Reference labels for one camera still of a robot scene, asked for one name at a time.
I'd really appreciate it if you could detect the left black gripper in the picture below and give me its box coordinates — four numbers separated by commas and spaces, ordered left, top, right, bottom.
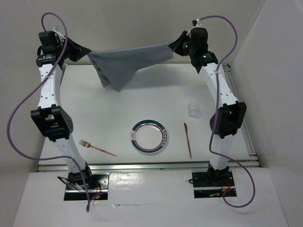
55, 35, 90, 62

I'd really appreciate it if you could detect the grey cloth napkin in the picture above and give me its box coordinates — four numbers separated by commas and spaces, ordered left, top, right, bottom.
88, 43, 173, 92

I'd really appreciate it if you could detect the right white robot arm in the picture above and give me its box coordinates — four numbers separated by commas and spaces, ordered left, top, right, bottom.
169, 26, 247, 186

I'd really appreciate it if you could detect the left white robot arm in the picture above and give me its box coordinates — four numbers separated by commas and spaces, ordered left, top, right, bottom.
31, 31, 93, 189

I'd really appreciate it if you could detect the clear plastic cup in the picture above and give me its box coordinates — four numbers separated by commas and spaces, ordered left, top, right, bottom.
187, 103, 200, 118

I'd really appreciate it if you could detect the copper knife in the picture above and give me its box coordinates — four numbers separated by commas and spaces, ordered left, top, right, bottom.
184, 122, 192, 159

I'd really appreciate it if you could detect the copper fork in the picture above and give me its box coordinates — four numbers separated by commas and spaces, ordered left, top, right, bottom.
79, 140, 117, 157

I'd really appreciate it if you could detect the white plate green red rim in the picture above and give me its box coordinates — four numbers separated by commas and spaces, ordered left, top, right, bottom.
130, 120, 168, 156

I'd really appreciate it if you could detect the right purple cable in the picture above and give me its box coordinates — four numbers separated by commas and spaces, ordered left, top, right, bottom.
196, 15, 258, 209

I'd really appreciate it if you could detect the purple cable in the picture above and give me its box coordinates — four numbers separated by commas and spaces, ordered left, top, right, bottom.
6, 13, 95, 212
196, 15, 258, 209

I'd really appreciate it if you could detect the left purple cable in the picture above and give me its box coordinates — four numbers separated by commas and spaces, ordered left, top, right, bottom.
6, 13, 95, 212

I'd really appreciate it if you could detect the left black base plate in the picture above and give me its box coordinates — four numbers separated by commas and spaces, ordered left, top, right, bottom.
56, 172, 110, 201

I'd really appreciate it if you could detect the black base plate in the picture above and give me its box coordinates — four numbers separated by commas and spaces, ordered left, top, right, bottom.
188, 171, 237, 199
56, 172, 110, 201

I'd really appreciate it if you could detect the aluminium rail right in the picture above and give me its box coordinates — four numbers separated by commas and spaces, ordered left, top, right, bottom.
223, 64, 260, 166

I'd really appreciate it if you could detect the aluminium rail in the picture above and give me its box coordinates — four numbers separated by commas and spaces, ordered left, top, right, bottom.
223, 64, 260, 166
37, 160, 260, 172

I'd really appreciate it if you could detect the aluminium rail front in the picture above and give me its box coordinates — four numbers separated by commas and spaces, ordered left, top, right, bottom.
37, 160, 260, 172

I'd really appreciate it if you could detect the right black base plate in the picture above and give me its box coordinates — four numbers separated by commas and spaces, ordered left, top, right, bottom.
188, 171, 237, 199

